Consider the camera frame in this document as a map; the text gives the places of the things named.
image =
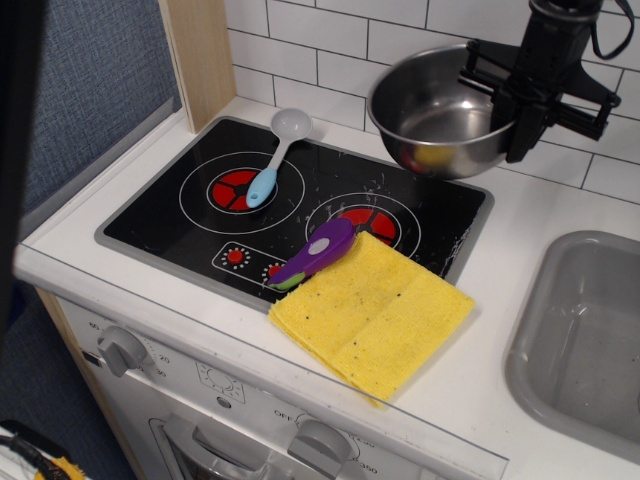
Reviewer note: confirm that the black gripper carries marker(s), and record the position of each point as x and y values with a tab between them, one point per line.
541	82

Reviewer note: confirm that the silver metal pot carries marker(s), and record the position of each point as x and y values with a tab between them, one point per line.
431	123

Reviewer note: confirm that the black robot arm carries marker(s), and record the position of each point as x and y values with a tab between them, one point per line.
570	7

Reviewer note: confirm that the purple toy eggplant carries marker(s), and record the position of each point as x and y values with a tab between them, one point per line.
328	244

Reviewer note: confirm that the grey and blue spoon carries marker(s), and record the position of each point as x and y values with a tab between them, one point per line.
289	126

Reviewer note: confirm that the yellow folded cloth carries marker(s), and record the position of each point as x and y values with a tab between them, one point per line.
373	318

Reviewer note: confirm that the grey sink basin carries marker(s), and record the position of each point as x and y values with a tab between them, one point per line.
573	365

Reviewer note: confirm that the black toy stovetop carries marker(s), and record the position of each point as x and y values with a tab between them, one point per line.
192	220

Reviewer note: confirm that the grey right oven knob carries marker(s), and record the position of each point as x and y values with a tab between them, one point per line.
320	447

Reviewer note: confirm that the grey oven knob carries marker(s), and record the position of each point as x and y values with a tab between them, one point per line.
120	350
320	447

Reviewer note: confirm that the white toy oven front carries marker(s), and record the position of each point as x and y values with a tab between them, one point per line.
180	418

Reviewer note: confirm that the grey left oven knob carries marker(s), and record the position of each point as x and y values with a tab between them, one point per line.
120	350

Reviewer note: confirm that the wooden side post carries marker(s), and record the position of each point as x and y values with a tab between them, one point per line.
198	40

